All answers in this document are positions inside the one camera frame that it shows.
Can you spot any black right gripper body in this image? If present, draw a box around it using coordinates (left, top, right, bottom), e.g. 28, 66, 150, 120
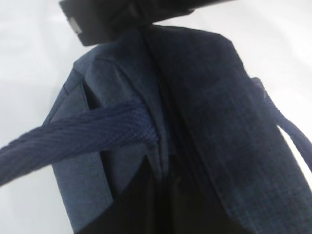
59, 0, 223, 46

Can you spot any dark navy lunch bag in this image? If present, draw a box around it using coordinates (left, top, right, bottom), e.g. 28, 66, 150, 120
0, 26, 312, 234

